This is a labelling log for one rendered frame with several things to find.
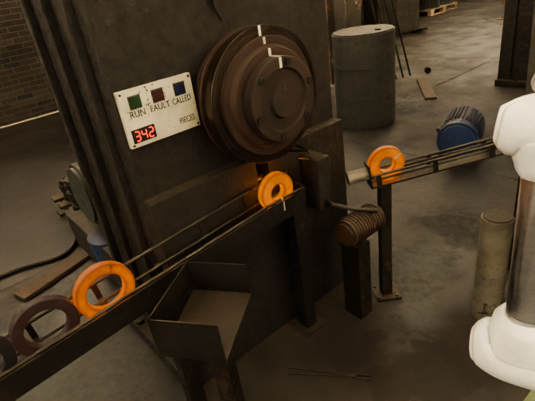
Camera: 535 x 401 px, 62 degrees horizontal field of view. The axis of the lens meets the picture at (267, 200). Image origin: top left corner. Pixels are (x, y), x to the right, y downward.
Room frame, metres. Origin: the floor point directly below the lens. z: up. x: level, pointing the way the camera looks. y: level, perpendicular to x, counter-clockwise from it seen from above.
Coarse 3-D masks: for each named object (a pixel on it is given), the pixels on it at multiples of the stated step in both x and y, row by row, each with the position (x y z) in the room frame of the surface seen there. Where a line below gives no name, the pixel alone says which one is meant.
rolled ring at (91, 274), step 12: (96, 264) 1.12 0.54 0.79; (108, 264) 1.12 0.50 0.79; (120, 264) 1.15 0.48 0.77; (84, 276) 1.08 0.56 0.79; (96, 276) 1.10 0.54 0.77; (120, 276) 1.14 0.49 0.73; (132, 276) 1.16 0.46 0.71; (84, 288) 1.07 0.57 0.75; (132, 288) 1.15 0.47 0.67; (84, 300) 1.06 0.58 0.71; (84, 312) 1.06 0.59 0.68; (96, 312) 1.07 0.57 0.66
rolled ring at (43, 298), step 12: (36, 300) 1.01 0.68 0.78; (48, 300) 1.01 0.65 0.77; (60, 300) 1.03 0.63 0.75; (24, 312) 0.98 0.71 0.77; (36, 312) 0.99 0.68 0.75; (72, 312) 1.04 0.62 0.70; (12, 324) 0.96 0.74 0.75; (24, 324) 0.97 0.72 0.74; (72, 324) 1.03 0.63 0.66; (12, 336) 0.95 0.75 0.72; (60, 336) 1.02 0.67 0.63; (24, 348) 0.95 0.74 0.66; (36, 348) 0.97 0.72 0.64; (48, 348) 0.98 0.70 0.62
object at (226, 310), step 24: (192, 264) 1.17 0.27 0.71; (216, 264) 1.14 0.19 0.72; (240, 264) 1.12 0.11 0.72; (168, 288) 1.05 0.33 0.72; (192, 288) 1.17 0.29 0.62; (216, 288) 1.15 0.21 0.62; (240, 288) 1.12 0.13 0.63; (168, 312) 1.02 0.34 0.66; (192, 312) 1.07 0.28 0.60; (216, 312) 1.05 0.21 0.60; (240, 312) 1.04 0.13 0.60; (168, 336) 0.91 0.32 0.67; (192, 336) 0.89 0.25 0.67; (216, 336) 0.87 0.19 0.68; (216, 360) 0.87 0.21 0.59; (240, 384) 1.06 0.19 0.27
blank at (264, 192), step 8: (272, 176) 1.52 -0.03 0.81; (280, 176) 1.54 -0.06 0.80; (288, 176) 1.56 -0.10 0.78; (264, 184) 1.50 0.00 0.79; (272, 184) 1.52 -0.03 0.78; (280, 184) 1.54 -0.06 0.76; (288, 184) 1.56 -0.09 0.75; (264, 192) 1.49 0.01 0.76; (280, 192) 1.56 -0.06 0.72; (288, 192) 1.56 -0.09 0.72; (264, 200) 1.49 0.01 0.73; (272, 200) 1.51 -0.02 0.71
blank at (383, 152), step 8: (376, 152) 1.69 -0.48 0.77; (384, 152) 1.69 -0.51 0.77; (392, 152) 1.69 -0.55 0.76; (400, 152) 1.69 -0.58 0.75; (368, 160) 1.71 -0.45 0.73; (376, 160) 1.69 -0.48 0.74; (392, 160) 1.70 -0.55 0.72; (400, 160) 1.69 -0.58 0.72; (376, 168) 1.69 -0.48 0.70; (392, 168) 1.69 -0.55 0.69; (384, 176) 1.69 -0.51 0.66
